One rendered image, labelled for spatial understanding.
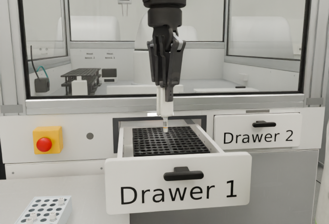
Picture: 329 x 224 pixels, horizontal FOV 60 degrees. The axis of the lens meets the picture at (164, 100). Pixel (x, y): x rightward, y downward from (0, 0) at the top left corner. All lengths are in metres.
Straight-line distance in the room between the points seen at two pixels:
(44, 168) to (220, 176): 0.56
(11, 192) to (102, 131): 0.29
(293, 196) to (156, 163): 0.68
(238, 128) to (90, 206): 0.49
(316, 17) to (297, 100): 0.26
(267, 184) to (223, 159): 0.50
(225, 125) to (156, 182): 0.41
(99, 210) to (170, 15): 0.47
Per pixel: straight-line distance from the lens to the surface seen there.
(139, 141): 0.74
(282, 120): 0.99
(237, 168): 0.60
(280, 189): 1.10
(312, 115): 1.07
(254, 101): 0.96
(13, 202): 0.84
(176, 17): 0.62
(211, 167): 0.58
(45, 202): 0.73
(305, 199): 1.17
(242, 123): 0.93
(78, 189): 0.84
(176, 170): 0.55
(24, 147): 0.95
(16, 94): 0.92
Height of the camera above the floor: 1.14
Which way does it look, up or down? 10 degrees down
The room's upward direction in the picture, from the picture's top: straight up
